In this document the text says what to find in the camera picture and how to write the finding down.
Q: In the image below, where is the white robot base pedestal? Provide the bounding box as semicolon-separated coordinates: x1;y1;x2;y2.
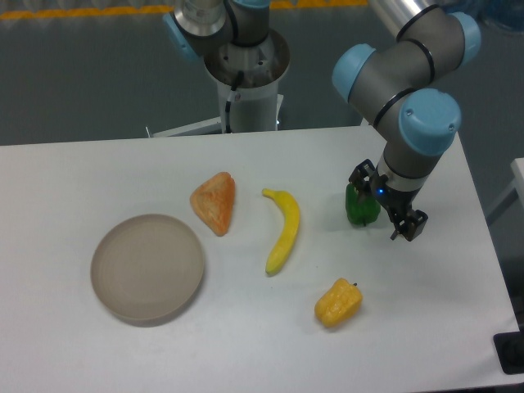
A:
148;29;291;138

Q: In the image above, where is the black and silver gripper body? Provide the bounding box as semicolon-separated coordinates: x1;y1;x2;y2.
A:
371;157;423;216

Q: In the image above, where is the green toy bell pepper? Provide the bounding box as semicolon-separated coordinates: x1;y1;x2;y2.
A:
345;183;381;226

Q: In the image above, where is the white furniture edge at right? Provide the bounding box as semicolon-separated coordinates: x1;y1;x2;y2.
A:
485;157;523;226

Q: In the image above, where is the yellow toy bell pepper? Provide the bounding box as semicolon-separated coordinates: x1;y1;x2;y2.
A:
314;278;364;328

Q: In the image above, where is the orange toy sandwich triangle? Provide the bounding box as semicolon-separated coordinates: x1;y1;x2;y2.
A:
190;172;236;237

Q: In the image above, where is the beige round plate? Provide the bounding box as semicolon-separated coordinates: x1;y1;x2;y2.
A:
90;214;206;327

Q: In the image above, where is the black device at table edge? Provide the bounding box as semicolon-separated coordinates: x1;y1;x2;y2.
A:
493;332;523;375

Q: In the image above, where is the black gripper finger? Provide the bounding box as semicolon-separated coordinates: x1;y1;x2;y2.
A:
349;159;377;205
389;209;428;242

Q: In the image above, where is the yellow toy banana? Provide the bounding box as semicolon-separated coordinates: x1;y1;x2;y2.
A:
262;188;300;276

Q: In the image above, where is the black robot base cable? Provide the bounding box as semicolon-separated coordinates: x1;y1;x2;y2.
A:
223;70;245;134

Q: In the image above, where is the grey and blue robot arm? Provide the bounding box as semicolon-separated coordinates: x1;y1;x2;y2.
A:
163;1;481;240

